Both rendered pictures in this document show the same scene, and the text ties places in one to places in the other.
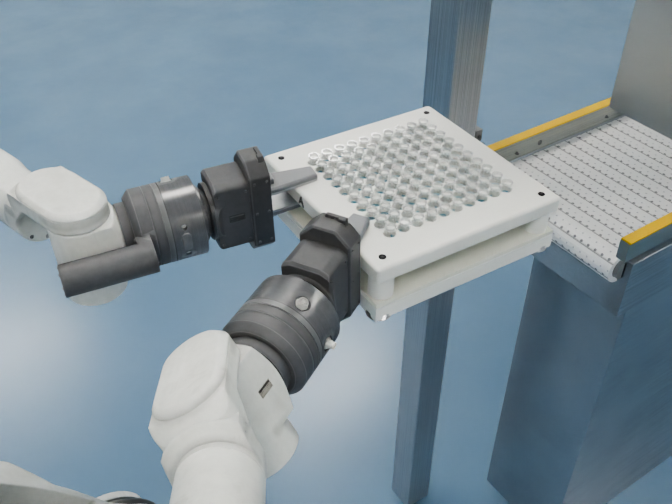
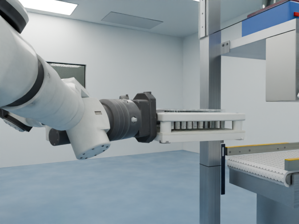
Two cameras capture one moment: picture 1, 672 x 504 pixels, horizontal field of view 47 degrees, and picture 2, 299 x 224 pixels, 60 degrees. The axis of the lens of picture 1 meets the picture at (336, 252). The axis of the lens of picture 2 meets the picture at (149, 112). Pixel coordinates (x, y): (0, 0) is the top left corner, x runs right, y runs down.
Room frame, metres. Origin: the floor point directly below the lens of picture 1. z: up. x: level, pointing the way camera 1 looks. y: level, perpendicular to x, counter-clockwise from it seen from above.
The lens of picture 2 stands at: (-0.04, -0.12, 1.08)
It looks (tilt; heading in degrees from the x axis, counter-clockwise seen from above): 1 degrees down; 11
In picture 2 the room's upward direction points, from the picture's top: straight up
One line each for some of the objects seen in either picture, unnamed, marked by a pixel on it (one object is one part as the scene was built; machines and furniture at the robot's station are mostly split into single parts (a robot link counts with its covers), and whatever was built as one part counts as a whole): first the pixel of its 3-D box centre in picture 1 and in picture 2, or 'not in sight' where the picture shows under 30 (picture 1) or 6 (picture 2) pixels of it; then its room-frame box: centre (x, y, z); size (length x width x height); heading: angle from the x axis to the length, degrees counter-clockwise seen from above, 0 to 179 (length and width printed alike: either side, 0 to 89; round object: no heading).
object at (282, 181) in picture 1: (289, 176); not in sight; (0.72, 0.05, 1.07); 0.06 x 0.03 x 0.02; 113
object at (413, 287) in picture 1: (404, 216); (183, 131); (0.73, -0.08, 1.01); 0.24 x 0.24 x 0.02; 31
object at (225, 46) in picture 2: not in sight; (224, 47); (0.99, -0.22, 1.31); 0.05 x 0.01 x 0.04; 34
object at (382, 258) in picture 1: (406, 182); (183, 115); (0.74, -0.08, 1.05); 0.25 x 0.24 x 0.02; 121
